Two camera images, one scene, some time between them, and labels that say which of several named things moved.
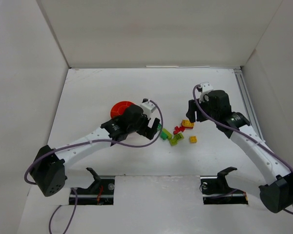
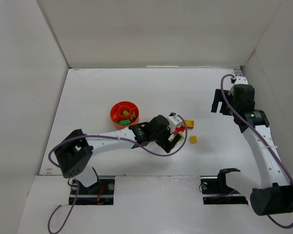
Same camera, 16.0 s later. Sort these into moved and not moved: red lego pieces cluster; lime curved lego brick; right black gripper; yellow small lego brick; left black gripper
Moved: right black gripper; left black gripper
Not moved: yellow small lego brick; lime curved lego brick; red lego pieces cluster
